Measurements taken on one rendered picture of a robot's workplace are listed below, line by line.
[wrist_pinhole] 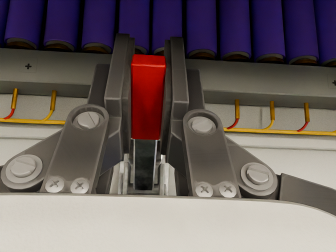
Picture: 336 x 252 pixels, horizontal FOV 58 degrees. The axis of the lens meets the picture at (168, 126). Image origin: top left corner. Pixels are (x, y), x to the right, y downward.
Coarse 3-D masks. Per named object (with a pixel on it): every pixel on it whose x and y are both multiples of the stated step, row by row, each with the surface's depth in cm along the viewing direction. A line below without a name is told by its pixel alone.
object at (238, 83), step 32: (0, 64) 15; (32, 64) 16; (64, 64) 16; (192, 64) 16; (224, 64) 16; (256, 64) 17; (288, 64) 17; (224, 96) 17; (256, 96) 17; (288, 96) 17; (320, 96) 16; (224, 128) 17
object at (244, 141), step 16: (0, 128) 16; (16, 128) 17; (32, 128) 17; (48, 128) 17; (240, 144) 17; (256, 144) 17; (272, 144) 17; (288, 144) 18; (304, 144) 18; (320, 144) 18
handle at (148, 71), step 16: (144, 64) 10; (160, 64) 10; (144, 80) 11; (160, 80) 11; (144, 96) 11; (160, 96) 11; (144, 112) 12; (160, 112) 12; (144, 128) 12; (160, 128) 12; (144, 144) 13; (144, 160) 14; (144, 176) 14
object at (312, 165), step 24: (0, 96) 18; (24, 96) 18; (48, 96) 18; (72, 96) 18; (240, 120) 18; (264, 120) 18; (288, 120) 19; (312, 120) 19; (0, 144) 17; (24, 144) 17; (288, 168) 18; (312, 168) 18
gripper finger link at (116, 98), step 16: (128, 48) 11; (96, 64) 12; (112, 64) 10; (128, 64) 11; (96, 80) 11; (112, 80) 10; (128, 80) 10; (96, 96) 10; (112, 96) 9; (128, 96) 10; (112, 112) 10; (128, 112) 10; (112, 128) 9; (128, 128) 10; (48, 144) 9; (112, 144) 10; (128, 144) 11; (16, 160) 8; (32, 160) 8; (48, 160) 8; (112, 160) 10; (16, 176) 8; (32, 176) 8
